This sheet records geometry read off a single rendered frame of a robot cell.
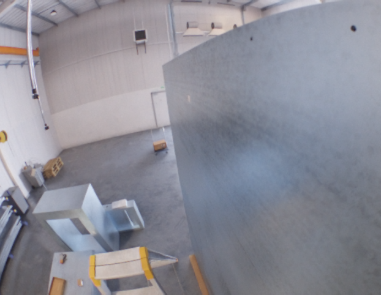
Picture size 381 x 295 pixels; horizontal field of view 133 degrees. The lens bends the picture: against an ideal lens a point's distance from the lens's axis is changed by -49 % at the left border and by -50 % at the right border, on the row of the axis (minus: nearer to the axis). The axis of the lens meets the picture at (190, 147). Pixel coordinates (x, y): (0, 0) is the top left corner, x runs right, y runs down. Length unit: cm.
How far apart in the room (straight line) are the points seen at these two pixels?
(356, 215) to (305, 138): 11
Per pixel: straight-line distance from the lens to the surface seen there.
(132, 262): 95
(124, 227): 418
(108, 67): 987
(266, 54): 26
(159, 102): 974
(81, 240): 447
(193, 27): 959
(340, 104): 19
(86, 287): 313
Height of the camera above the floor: 312
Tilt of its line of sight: 27 degrees down
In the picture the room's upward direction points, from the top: 6 degrees counter-clockwise
